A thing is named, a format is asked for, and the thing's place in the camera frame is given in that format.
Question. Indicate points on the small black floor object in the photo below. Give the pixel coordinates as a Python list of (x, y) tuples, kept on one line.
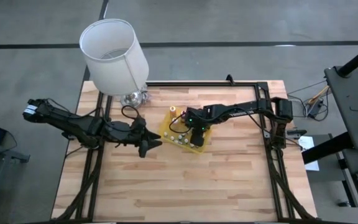
[(343, 204)]

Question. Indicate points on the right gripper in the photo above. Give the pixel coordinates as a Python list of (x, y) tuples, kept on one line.
[(197, 118)]

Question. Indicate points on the white-shaded silver table lamp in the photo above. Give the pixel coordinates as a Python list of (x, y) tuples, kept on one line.
[(113, 62)]

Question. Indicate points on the large yellow food coloring bottle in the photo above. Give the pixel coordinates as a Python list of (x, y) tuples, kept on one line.
[(172, 109)]

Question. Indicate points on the black aluminium rig frame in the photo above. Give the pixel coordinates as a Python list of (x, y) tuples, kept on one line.
[(197, 84)]

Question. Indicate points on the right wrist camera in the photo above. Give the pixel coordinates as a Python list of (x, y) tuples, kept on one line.
[(197, 138)]

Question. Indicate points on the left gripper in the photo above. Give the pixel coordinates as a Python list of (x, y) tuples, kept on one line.
[(132, 135)]

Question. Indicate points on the white paper sheet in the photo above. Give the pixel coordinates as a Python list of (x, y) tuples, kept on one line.
[(308, 143)]

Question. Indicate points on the black power strip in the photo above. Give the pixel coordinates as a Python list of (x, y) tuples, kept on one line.
[(315, 109)]

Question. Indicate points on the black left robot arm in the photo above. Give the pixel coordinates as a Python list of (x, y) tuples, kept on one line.
[(73, 123)]

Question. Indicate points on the small black camera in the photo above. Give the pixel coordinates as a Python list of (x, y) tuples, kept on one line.
[(229, 79)]

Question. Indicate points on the grey desk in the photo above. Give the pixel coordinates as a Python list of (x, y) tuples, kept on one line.
[(353, 93)]

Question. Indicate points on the grey metal desk frame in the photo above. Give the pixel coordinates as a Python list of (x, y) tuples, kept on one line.
[(17, 155)]

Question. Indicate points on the black beam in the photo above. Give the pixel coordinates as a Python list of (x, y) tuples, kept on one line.
[(325, 149)]

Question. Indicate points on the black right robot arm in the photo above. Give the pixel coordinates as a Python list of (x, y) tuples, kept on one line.
[(244, 107)]

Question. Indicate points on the black bracket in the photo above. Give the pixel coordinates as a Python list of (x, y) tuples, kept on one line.
[(66, 135), (295, 132)]

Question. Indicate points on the black pole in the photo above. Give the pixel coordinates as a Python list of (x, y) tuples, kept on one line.
[(356, 59)]

